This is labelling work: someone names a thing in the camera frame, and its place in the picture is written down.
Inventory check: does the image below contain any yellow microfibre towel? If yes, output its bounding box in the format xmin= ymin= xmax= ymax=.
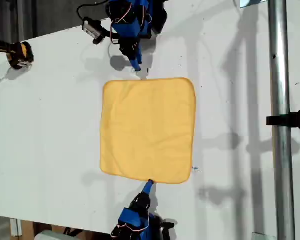
xmin=99 ymin=77 xmax=201 ymax=185

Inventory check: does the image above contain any white plastic container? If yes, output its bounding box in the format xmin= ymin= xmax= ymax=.
xmin=34 ymin=229 xmax=71 ymax=240

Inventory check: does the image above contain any brown cardboard box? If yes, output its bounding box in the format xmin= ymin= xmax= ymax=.
xmin=21 ymin=219 xmax=91 ymax=240

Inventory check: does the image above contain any white table leg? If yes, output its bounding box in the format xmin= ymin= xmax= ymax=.
xmin=9 ymin=218 xmax=23 ymax=237

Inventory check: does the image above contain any black clamp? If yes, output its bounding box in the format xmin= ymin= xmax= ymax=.
xmin=265 ymin=106 xmax=300 ymax=133

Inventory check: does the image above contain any red white servo wire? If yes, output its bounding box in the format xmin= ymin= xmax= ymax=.
xmin=109 ymin=6 xmax=134 ymax=45
xmin=110 ymin=211 xmax=151 ymax=238

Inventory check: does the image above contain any short black camera stalk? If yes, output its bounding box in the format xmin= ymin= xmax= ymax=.
xmin=92 ymin=27 xmax=121 ymax=46

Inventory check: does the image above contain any black silver camera box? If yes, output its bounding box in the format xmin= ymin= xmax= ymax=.
xmin=82 ymin=16 xmax=103 ymax=41

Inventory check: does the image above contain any black camera cable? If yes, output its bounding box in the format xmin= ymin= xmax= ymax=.
xmin=76 ymin=0 xmax=111 ymax=20

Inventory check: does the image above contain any steel post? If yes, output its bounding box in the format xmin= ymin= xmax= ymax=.
xmin=267 ymin=0 xmax=297 ymax=240

